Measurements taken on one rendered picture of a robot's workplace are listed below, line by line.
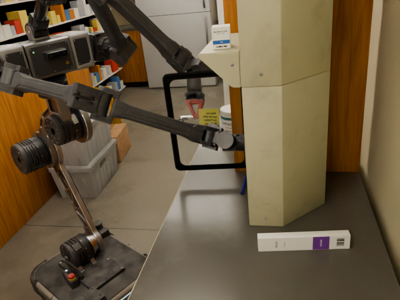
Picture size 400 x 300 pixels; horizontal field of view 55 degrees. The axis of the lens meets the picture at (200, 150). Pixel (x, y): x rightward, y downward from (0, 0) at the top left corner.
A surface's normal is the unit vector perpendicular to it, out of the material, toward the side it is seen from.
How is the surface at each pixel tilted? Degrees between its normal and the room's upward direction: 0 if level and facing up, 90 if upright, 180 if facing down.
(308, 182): 90
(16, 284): 0
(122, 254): 0
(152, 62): 90
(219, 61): 90
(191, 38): 90
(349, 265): 0
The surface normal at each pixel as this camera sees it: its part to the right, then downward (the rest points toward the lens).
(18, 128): 0.98, 0.00
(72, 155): -0.18, 0.52
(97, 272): -0.10, -0.90
